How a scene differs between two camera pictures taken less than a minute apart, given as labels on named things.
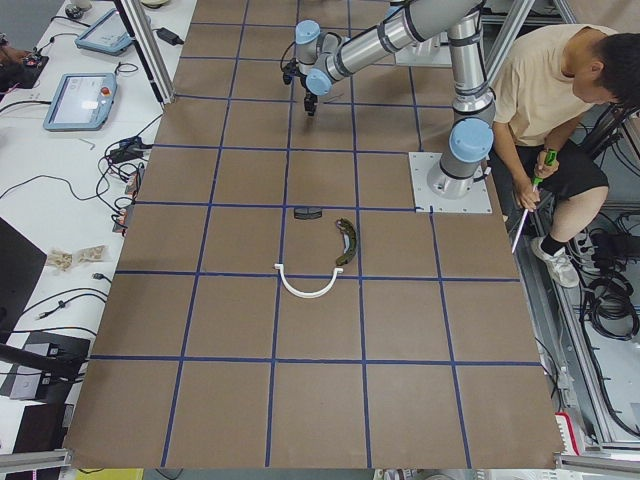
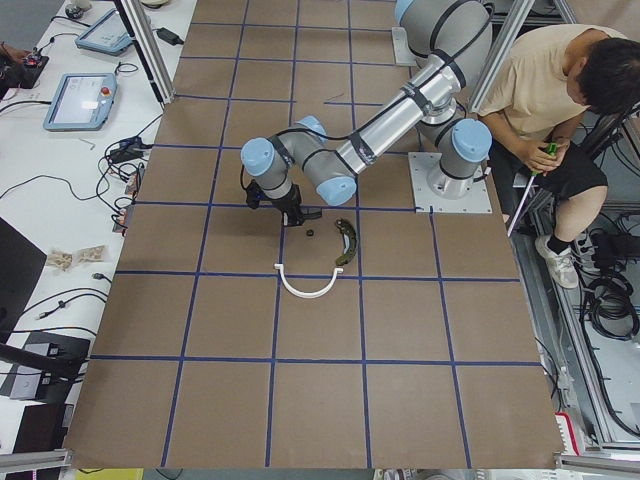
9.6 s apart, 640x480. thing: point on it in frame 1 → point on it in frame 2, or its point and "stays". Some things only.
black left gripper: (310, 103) → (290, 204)
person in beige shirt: (546, 80) stays
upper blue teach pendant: (83, 102) stays
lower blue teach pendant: (108, 35) stays
